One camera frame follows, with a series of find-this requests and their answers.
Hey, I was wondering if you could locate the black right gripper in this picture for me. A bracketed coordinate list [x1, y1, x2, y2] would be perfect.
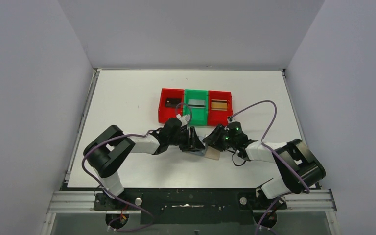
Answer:
[204, 124, 238, 151]

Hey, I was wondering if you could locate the beige card holder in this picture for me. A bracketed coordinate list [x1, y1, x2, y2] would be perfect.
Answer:
[188, 144, 220, 161]

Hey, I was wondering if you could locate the silver credit card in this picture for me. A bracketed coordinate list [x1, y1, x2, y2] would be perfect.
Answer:
[190, 146, 207, 156]
[188, 99, 206, 108]

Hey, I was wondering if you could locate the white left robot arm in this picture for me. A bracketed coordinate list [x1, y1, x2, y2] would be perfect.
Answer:
[82, 117, 206, 209]

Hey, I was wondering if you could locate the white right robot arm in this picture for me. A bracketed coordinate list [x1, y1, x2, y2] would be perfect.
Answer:
[203, 121, 326, 209]

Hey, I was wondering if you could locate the gold credit card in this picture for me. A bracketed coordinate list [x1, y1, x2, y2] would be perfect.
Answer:
[211, 99, 229, 111]

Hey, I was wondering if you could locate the black credit card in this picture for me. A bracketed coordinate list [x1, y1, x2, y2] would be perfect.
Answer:
[164, 98, 182, 108]

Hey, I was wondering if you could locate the right red bin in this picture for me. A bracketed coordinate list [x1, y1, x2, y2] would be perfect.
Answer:
[207, 90, 233, 126]

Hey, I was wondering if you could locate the red bin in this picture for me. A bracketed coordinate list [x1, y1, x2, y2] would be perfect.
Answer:
[158, 88, 185, 123]
[207, 90, 233, 126]

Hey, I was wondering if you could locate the green middle bin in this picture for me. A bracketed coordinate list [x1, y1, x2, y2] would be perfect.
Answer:
[183, 89, 208, 126]

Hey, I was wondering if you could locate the left red bin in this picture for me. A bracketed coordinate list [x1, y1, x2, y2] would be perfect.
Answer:
[158, 88, 185, 123]

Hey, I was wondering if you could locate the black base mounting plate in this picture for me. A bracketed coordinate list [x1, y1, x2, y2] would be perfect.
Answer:
[93, 188, 287, 229]

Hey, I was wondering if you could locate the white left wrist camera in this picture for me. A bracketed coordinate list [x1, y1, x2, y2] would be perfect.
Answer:
[176, 114, 191, 126]

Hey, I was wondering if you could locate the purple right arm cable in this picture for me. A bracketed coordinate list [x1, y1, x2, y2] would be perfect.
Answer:
[227, 99, 310, 235]

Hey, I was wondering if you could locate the aluminium rail frame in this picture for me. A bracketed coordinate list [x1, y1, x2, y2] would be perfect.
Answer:
[47, 190, 337, 213]

